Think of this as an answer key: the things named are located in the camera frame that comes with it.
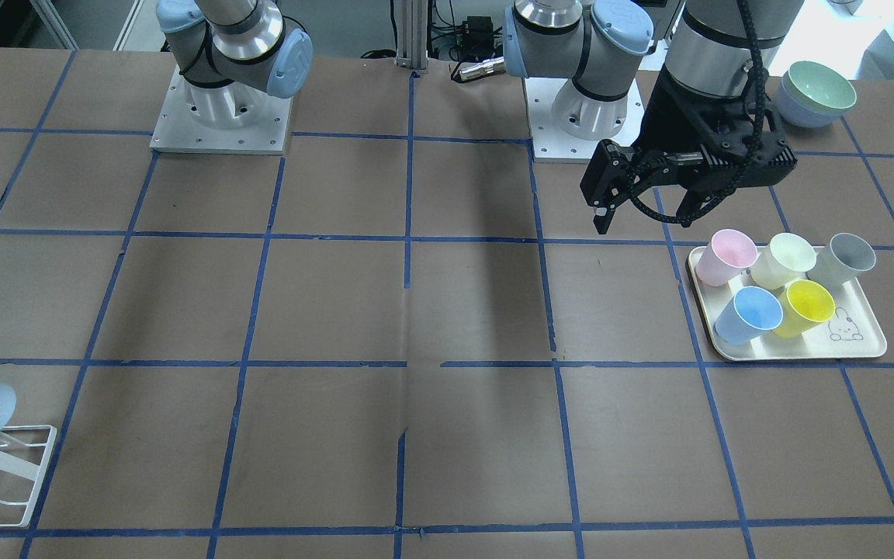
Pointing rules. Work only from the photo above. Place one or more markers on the cream plastic tray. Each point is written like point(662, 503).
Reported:
point(852, 333)

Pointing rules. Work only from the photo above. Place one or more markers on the stacked green blue bowls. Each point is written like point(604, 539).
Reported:
point(812, 96)

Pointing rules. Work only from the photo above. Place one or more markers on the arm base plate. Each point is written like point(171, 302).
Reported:
point(551, 143)
point(233, 120)

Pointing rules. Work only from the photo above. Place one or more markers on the white wire cup rack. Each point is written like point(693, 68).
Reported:
point(25, 455)

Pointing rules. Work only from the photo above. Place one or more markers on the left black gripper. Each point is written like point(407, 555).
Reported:
point(662, 115)

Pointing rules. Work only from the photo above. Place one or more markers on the pink plastic cup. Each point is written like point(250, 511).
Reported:
point(727, 255)

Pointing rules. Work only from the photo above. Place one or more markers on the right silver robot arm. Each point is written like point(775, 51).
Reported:
point(221, 44)

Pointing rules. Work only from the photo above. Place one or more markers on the yellow plastic cup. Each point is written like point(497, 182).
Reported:
point(804, 305)

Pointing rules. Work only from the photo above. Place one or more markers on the grey plastic cup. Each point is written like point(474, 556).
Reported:
point(844, 258)

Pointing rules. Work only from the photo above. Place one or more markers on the pale green plastic cup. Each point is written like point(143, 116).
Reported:
point(786, 258)

